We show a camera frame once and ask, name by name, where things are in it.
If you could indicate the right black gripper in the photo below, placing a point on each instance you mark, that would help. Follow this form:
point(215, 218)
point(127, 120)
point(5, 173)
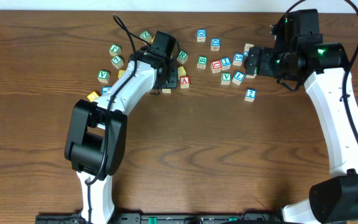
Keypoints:
point(255, 60)

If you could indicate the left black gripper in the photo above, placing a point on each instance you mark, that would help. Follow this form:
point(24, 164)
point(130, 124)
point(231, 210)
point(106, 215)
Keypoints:
point(171, 78)

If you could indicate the green R block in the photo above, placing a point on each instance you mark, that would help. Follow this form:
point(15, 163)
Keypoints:
point(182, 57)

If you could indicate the blue l block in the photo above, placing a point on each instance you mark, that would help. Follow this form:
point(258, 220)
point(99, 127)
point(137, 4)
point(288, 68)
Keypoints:
point(238, 77)
point(105, 89)

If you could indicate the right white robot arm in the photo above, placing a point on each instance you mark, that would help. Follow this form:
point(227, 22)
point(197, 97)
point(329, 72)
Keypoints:
point(321, 69)

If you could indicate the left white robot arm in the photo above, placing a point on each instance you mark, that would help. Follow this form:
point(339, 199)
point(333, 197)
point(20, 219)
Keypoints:
point(96, 138)

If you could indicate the yellow block by A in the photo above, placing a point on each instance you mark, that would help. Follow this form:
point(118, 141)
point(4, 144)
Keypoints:
point(181, 71)

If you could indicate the red E block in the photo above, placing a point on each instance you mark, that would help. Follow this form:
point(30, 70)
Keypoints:
point(168, 91)

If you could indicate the red A block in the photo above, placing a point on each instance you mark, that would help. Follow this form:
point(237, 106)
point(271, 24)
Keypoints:
point(184, 82)

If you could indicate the blue X block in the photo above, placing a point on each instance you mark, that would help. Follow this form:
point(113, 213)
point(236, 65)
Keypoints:
point(247, 47)

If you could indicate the green block under gripper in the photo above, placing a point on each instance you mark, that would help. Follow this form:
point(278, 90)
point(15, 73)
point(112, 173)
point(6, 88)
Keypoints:
point(251, 75)

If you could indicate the blue 5 block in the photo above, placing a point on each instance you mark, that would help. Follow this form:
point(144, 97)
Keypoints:
point(238, 59)

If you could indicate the blue 2 block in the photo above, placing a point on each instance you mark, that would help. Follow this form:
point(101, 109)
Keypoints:
point(250, 95)

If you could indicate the green B block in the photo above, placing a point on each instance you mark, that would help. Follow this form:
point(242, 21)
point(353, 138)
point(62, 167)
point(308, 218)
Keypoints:
point(202, 62)

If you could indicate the blue I block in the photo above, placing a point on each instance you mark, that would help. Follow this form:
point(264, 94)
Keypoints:
point(226, 63)

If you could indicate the green V block right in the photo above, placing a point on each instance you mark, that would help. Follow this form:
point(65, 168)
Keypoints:
point(225, 78)

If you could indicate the green v block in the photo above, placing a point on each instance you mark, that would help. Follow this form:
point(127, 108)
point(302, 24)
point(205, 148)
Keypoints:
point(103, 76)
point(225, 78)

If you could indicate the green Z block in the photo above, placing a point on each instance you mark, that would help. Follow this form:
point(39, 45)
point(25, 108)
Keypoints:
point(146, 36)

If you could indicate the yellow K block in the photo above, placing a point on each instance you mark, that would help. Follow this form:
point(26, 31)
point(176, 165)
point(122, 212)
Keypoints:
point(120, 74)

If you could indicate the red U block right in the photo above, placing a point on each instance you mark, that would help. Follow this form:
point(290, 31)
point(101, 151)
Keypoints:
point(216, 66)

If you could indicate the green 7 block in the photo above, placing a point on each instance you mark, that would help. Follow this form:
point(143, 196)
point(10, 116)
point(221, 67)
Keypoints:
point(117, 61)

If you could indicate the blue d block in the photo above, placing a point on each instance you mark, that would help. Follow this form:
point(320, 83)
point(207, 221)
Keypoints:
point(201, 35)
point(215, 44)

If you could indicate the blue D block top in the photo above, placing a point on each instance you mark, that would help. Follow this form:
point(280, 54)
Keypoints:
point(201, 35)

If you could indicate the green J block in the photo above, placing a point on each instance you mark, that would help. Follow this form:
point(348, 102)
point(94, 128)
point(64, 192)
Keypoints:
point(115, 50)

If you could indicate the green V block left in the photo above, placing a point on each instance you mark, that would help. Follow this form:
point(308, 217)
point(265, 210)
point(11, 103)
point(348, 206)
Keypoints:
point(103, 76)

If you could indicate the yellow G block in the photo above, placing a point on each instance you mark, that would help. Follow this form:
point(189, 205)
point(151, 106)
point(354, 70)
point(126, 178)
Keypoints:
point(93, 95)

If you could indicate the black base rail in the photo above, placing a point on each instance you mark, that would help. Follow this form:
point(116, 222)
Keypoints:
point(136, 218)

